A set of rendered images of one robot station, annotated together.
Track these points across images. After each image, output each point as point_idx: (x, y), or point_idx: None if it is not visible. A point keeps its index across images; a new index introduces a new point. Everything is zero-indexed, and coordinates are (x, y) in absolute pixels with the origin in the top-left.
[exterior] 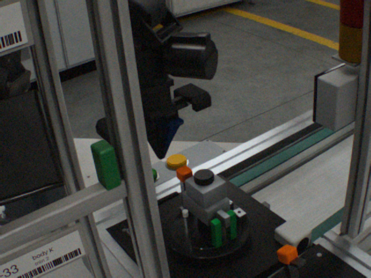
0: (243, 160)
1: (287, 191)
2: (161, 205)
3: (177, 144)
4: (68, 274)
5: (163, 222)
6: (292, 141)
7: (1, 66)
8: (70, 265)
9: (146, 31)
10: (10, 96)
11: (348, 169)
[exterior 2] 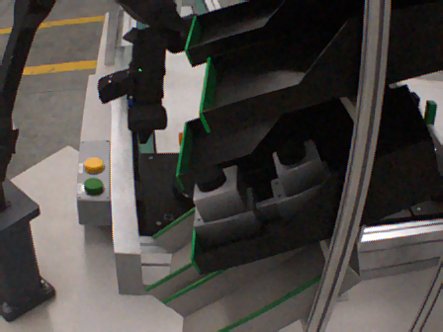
0: (131, 138)
1: (176, 148)
2: (145, 194)
3: (22, 177)
4: (123, 308)
5: (170, 201)
6: None
7: (3, 116)
8: (113, 302)
9: (178, 19)
10: (15, 146)
11: (189, 113)
